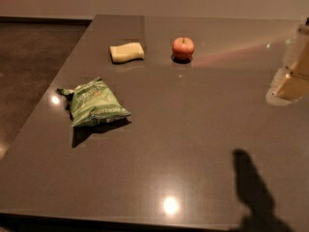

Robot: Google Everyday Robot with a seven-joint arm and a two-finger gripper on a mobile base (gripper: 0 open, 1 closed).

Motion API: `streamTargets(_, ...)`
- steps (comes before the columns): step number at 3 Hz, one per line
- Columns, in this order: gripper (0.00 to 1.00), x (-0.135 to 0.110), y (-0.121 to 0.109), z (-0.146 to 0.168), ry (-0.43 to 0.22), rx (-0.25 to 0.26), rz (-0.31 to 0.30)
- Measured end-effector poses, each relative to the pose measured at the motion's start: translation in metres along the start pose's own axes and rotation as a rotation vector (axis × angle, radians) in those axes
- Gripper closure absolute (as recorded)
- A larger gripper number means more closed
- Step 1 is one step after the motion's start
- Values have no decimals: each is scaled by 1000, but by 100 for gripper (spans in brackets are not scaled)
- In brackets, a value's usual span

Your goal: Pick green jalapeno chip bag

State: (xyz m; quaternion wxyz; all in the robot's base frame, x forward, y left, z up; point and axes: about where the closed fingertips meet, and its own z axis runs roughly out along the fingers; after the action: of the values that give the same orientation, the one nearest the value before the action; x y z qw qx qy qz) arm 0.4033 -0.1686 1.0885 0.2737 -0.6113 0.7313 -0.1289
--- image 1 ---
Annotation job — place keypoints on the translucent tan gripper finger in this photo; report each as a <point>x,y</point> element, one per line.
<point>291,81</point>

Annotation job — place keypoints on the green jalapeno chip bag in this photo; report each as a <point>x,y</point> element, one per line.
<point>92,104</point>

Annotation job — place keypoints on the red apple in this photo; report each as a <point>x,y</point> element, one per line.
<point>183,48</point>

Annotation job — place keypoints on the yellow sponge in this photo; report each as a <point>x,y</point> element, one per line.
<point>126,52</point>

